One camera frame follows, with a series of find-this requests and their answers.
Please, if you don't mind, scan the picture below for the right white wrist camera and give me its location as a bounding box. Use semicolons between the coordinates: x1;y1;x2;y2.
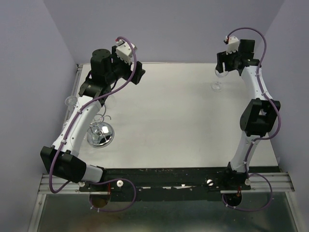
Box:
224;35;240;55

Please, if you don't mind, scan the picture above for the upper left hanging glass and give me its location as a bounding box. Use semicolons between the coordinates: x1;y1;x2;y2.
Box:
65;96;77;118

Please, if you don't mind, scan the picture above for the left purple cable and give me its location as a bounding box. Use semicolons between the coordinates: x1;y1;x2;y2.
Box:
49;36;136;212

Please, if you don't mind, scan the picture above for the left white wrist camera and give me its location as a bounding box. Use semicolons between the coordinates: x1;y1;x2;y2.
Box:
116;40;137;65

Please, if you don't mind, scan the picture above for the removed wine glass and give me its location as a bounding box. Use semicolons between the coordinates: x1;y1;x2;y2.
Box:
211;69;229;92
105;95;117;109

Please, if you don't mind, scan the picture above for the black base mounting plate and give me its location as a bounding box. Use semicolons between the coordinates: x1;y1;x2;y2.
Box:
79;167;251;202

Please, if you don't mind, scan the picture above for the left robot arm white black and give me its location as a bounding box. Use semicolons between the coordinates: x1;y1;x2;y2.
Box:
40;43;145;191

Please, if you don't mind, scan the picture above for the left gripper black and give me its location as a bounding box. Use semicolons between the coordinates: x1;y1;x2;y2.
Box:
105;45;145;84

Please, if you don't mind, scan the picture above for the aluminium rail frame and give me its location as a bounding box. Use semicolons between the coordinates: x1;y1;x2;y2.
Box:
30;63;295;232

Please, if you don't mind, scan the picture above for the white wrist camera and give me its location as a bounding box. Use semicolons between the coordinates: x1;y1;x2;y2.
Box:
116;40;137;65
224;35;240;55

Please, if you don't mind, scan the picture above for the chrome wine glass rack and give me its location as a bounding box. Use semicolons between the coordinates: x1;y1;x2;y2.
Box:
86;105;114;148

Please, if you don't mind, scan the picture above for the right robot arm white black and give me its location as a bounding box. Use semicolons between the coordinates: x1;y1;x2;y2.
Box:
215;36;281;189

